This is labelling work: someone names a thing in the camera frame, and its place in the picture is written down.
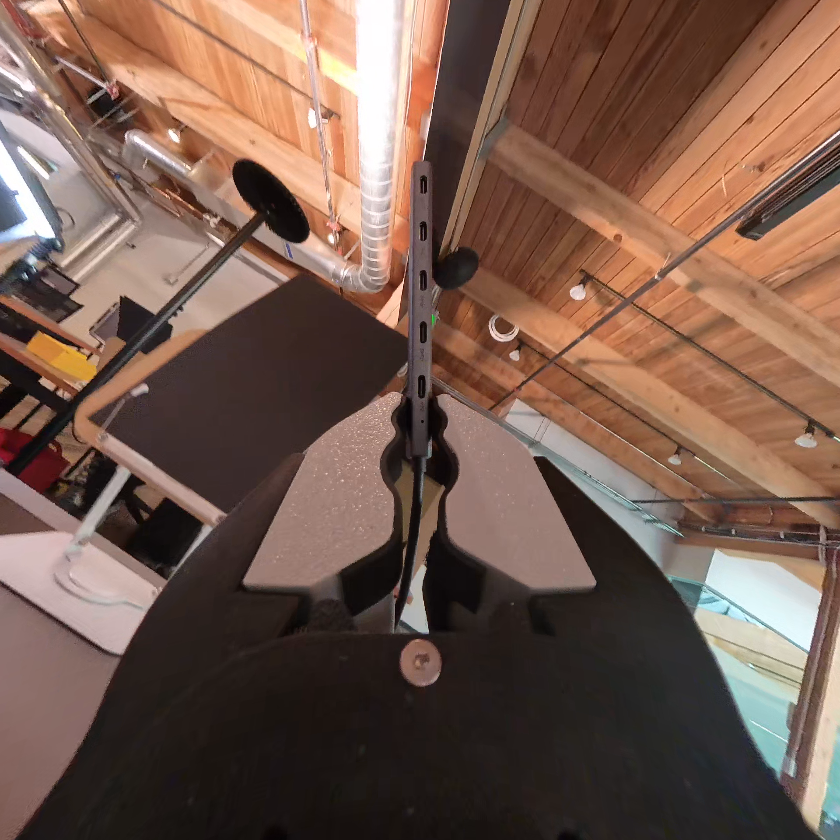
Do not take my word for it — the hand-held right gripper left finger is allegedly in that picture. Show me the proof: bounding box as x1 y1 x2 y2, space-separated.
241 391 404 618

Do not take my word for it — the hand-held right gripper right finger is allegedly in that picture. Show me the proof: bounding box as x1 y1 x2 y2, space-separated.
423 392 598 618

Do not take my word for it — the grey usb hub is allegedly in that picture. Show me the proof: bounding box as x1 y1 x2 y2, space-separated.
406 159 435 460

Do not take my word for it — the black board wooden edge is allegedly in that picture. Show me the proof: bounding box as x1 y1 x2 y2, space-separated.
72 274 411 526

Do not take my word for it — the black round speaker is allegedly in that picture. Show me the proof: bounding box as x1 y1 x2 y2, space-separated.
433 246 480 290

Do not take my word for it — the white stand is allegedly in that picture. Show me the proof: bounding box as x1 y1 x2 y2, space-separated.
0 384 227 656

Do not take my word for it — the yellow bin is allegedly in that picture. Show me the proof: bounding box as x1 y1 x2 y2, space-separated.
26 331 99 383

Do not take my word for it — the black pole with disc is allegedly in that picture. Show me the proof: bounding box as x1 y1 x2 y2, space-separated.
5 159 311 475

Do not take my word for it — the led panel light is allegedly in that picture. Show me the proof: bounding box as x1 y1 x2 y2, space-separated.
0 125 67 253

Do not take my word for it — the silver ventilation duct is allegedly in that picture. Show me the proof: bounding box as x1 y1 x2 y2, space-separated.
121 0 421 296

